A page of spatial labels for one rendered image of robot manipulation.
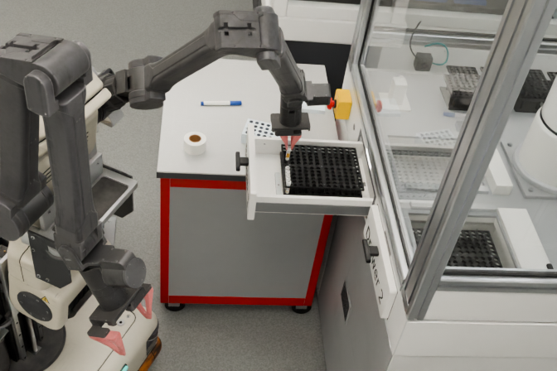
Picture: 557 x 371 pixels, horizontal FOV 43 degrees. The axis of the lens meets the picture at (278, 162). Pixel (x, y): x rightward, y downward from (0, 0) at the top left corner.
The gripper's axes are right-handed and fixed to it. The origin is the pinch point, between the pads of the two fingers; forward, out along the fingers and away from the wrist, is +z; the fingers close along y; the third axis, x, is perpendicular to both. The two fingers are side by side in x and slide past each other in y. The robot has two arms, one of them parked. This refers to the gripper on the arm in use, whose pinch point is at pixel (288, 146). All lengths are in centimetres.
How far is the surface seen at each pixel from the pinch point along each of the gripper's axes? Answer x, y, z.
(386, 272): -39.8, 20.4, 6.8
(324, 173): -2.3, 10.1, 8.5
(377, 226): -24.7, 20.9, 6.8
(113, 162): 98, -69, 92
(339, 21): 81, 26, 9
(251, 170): -4.9, -10.6, 3.9
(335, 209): -12.2, 12.1, 13.1
